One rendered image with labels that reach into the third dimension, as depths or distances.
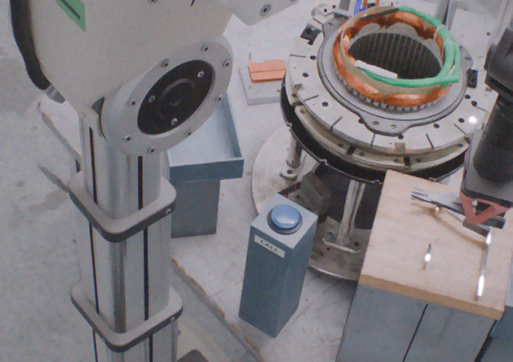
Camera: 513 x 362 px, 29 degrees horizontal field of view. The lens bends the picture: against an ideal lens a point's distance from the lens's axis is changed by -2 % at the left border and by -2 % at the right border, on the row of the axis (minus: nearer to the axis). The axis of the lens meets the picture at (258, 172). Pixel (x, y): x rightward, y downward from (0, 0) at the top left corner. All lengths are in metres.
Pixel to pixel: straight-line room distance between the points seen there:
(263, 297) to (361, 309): 0.18
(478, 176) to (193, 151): 0.48
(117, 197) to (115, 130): 0.22
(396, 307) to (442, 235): 0.12
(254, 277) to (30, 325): 1.11
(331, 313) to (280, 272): 0.21
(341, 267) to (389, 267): 0.32
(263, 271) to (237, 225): 0.26
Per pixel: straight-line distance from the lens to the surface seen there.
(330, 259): 1.71
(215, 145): 1.54
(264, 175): 1.80
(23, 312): 2.58
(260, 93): 1.93
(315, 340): 1.64
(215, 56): 1.04
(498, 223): 1.32
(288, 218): 1.44
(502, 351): 1.54
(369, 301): 1.44
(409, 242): 1.42
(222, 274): 1.69
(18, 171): 2.84
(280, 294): 1.53
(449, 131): 1.53
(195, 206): 1.67
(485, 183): 1.23
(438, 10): 1.62
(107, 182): 1.21
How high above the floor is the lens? 2.20
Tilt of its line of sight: 51 degrees down
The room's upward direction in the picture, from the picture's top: 8 degrees clockwise
